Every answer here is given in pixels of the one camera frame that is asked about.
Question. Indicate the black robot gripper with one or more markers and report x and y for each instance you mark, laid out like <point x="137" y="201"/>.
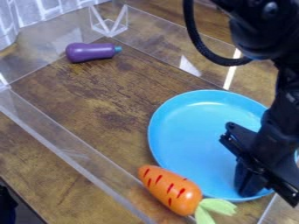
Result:
<point x="266" y="158"/>

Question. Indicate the orange toy carrot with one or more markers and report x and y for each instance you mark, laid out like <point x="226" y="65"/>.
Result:
<point x="181" y="194"/>

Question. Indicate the blue round plastic tray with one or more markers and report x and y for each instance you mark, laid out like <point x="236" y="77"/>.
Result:
<point x="185" y="135"/>

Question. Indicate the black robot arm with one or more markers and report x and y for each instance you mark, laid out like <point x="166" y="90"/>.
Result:
<point x="265" y="29"/>

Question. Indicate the purple toy eggplant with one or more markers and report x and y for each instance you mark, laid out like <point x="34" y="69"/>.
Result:
<point x="81" y="52"/>

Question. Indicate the white grid curtain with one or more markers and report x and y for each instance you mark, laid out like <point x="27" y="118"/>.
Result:
<point x="21" y="13"/>

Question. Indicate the clear acrylic enclosure wall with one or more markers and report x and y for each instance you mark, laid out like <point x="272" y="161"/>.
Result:
<point x="74" y="118"/>

